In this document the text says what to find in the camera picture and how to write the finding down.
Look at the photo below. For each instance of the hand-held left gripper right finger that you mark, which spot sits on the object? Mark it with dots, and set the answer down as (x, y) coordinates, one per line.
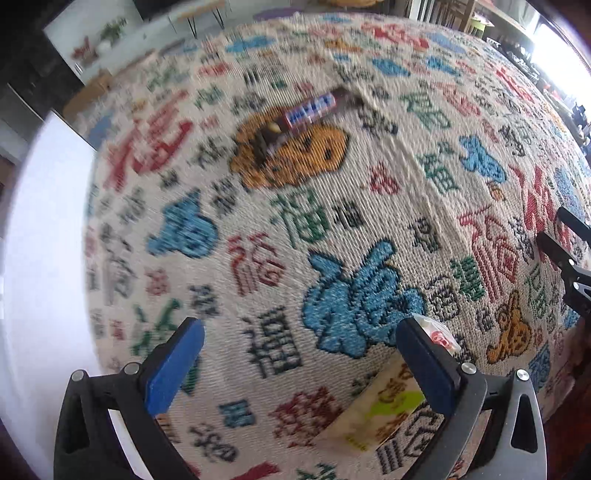
(427, 364)

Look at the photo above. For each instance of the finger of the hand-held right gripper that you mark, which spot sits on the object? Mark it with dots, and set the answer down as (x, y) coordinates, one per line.
(575, 224)
(577, 286)

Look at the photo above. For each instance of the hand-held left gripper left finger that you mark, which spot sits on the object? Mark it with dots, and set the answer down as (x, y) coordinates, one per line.
(173, 369)

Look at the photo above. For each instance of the beige green snack packet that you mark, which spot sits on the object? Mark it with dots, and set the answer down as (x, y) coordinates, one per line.
(388, 399)

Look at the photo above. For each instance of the white cardboard box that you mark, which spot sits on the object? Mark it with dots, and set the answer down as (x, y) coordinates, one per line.
(41, 277)

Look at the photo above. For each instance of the chocolate bar with blue label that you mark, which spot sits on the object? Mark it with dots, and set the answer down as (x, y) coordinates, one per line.
(309, 110)

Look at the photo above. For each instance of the printed woven tablecloth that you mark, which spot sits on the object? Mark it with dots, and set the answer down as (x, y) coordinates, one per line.
(323, 221)

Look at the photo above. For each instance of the dark wooden chair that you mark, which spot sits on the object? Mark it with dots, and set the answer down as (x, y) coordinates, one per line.
(457, 14)

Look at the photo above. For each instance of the brown cardboard box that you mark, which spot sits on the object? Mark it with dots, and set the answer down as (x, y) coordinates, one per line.
(87, 97)

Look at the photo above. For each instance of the red flowers in vase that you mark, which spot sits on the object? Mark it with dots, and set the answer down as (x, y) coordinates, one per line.
(83, 53)

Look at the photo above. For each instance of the dark tall shelf cabinet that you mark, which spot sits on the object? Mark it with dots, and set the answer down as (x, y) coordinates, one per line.
(32, 69)

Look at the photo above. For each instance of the green plant in white vase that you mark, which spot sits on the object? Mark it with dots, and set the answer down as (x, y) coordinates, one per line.
(113, 32)

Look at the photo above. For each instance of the white television cabinet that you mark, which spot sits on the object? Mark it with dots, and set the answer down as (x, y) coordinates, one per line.
(64, 37)

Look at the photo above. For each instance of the wooden bench with metal legs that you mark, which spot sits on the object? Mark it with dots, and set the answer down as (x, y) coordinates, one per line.
(198, 9)

